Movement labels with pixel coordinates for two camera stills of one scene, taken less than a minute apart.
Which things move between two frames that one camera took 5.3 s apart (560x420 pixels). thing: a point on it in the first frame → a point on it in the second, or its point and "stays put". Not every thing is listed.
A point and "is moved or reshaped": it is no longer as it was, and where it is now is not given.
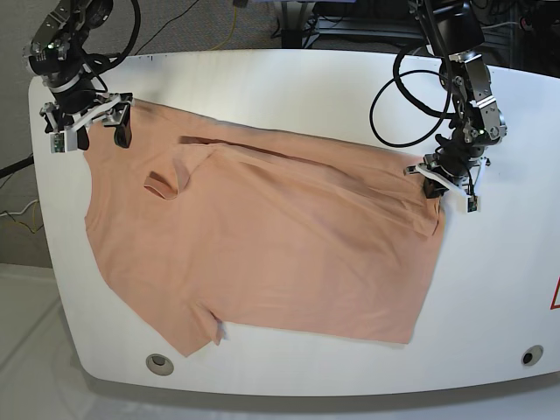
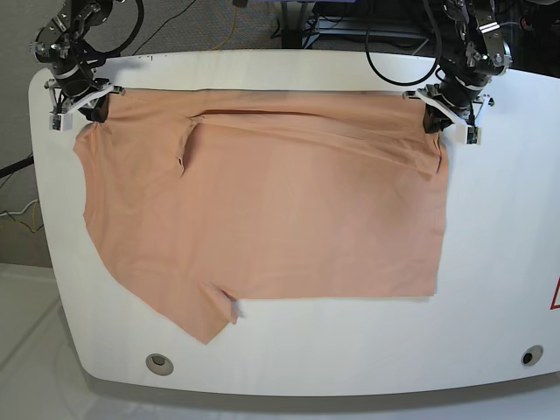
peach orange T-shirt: x=201 y=231 is moved or reshaped
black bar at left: x=16 y=166 stays put
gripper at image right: x=459 y=168 → x=459 y=96
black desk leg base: x=292 y=19 stays put
